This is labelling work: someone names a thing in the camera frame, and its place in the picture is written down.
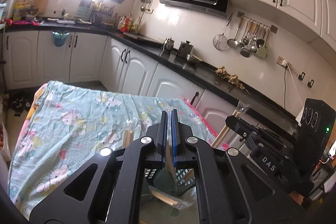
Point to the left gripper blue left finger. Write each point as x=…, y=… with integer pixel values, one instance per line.
x=162, y=138

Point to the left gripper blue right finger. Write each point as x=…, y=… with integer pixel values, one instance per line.
x=178, y=145

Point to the dark green utensil basket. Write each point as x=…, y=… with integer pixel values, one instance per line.
x=174, y=185

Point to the chopsticks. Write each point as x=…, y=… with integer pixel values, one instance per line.
x=128, y=133
x=231, y=122
x=178, y=203

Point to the black kitchen countertop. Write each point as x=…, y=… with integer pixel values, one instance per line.
x=262, y=108

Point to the black tracker box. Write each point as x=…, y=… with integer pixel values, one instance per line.
x=316, y=125

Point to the steel bowl on counter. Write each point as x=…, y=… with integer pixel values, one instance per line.
x=192, y=59

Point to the black coffee pot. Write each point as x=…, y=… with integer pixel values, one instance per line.
x=184, y=49

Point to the small steel kettle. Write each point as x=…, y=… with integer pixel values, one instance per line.
x=168, y=45

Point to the cartoon print tablecloth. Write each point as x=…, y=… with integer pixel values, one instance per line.
x=66, y=125

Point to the steel ladle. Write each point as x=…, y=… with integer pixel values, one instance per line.
x=232, y=42

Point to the red bottle on counter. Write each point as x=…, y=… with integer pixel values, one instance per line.
x=127, y=24

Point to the blue hanging bin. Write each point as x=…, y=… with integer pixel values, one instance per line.
x=59, y=38

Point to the white lower cabinets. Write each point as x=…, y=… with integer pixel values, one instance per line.
x=32, y=59

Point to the wire mesh skimmer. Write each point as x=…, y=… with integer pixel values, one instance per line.
x=220, y=40

